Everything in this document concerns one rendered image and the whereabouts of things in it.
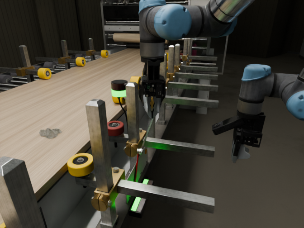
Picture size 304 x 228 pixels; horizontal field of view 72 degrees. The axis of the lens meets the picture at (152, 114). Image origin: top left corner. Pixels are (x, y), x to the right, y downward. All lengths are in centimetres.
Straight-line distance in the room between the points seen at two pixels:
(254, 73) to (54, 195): 75
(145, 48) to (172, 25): 15
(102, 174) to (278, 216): 153
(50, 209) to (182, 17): 71
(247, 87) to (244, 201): 133
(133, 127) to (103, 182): 25
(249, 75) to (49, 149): 70
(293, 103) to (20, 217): 58
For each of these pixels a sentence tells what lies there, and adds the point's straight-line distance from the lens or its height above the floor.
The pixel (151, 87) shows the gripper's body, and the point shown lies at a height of 112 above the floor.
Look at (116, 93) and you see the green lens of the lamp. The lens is 75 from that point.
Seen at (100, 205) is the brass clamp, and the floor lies 83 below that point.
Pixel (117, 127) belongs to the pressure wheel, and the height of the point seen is 91.
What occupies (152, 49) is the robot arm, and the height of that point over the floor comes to 123.
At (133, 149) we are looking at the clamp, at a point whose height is 86.
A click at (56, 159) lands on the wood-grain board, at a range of 75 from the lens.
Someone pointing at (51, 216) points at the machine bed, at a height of 71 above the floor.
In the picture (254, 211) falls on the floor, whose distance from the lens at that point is 189.
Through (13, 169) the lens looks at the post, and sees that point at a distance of 35.
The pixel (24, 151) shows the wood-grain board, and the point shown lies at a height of 90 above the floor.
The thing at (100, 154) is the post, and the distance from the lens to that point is 58.
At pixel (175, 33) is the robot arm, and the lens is 51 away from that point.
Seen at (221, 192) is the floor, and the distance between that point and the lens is 194.
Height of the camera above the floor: 131
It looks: 25 degrees down
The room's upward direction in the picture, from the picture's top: straight up
